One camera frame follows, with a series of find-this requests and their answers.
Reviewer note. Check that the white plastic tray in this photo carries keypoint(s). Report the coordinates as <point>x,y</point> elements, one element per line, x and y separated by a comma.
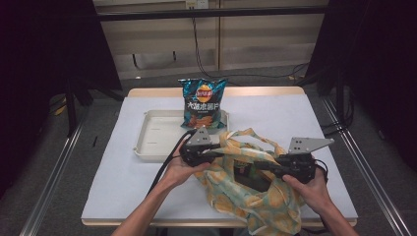
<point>157,137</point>

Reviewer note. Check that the yellow object on floor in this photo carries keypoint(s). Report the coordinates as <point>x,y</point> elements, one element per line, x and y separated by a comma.
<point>61,107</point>

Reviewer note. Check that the person's right hand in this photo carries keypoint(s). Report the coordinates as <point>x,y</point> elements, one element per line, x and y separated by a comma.
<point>311,193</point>

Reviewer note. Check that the black curtain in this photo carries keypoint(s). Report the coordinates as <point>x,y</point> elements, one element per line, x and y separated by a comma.
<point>377,65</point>
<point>49,65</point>

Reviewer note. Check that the white wall socket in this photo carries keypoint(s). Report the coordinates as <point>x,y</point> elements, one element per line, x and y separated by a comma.
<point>196,4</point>

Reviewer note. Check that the black horizontal bar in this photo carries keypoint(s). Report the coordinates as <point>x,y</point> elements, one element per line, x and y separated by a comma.
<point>213,13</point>

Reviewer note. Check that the person's left hand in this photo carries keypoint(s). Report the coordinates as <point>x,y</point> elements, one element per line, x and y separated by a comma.
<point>178,172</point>

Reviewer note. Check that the blue potato chips bag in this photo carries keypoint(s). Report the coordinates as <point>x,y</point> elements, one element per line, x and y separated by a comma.
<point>203,105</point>

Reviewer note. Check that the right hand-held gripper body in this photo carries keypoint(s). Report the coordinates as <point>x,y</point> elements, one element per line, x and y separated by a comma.
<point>298,164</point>

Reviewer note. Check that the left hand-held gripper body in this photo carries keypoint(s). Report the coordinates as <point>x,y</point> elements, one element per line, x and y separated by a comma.
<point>196,152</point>

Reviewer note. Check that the aluminium floor rail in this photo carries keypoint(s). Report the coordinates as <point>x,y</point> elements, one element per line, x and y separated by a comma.
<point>367,170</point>
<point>52,177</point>

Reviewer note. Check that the lemon print fabric bag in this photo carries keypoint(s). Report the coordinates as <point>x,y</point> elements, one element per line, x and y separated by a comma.
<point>226,196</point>

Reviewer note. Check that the black metal stand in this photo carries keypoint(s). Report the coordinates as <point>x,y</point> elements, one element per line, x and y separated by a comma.
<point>72,108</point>

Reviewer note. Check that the white-topped wooden table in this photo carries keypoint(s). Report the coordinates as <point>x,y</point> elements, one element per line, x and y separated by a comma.
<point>272,114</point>

